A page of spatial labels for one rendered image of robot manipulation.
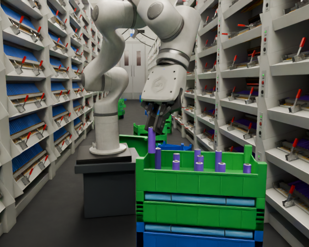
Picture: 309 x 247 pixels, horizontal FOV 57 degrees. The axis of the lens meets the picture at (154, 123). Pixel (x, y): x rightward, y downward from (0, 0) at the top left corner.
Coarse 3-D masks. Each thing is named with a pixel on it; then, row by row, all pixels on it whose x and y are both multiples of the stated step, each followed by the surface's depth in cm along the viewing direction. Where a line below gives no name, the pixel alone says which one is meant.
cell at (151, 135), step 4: (148, 128) 69; (152, 128) 69; (148, 132) 69; (152, 132) 69; (148, 136) 69; (152, 136) 69; (148, 140) 69; (152, 140) 69; (148, 144) 70; (152, 144) 69; (148, 148) 70; (152, 148) 69; (148, 152) 70; (152, 152) 69
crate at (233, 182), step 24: (144, 168) 69; (168, 168) 86; (192, 168) 86; (240, 168) 84; (264, 168) 64; (168, 192) 68; (192, 192) 67; (216, 192) 66; (240, 192) 65; (264, 192) 64
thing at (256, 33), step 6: (240, 30) 190; (252, 30) 142; (258, 30) 136; (222, 36) 190; (228, 36) 189; (240, 36) 158; (246, 36) 151; (252, 36) 144; (258, 36) 137; (222, 42) 191; (228, 42) 178; (234, 42) 168; (240, 42) 160
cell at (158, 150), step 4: (156, 148) 84; (160, 148) 84; (156, 152) 83; (160, 152) 84; (156, 156) 83; (160, 156) 84; (156, 160) 84; (160, 160) 84; (156, 164) 84; (160, 164) 84; (156, 168) 84; (160, 168) 84
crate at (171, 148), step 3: (159, 144) 220; (183, 144) 221; (159, 147) 220; (162, 147) 222; (165, 147) 223; (168, 147) 223; (171, 147) 223; (174, 147) 223; (177, 147) 223; (180, 147) 224; (183, 147) 222
